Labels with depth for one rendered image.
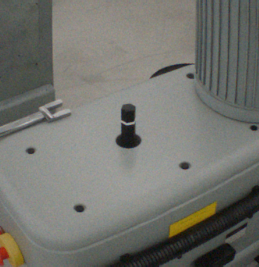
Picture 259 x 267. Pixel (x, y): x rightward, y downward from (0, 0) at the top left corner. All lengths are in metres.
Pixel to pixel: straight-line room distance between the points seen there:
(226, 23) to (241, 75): 0.10
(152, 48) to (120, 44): 0.23
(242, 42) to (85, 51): 3.90
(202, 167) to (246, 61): 0.18
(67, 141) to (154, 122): 0.14
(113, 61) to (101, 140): 3.71
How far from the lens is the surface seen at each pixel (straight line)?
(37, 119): 1.08
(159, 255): 0.99
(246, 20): 0.99
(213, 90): 1.10
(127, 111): 1.00
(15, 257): 1.03
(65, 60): 4.79
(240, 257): 1.28
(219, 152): 1.03
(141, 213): 0.95
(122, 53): 4.84
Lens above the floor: 2.54
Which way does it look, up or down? 38 degrees down
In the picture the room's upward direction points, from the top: straight up
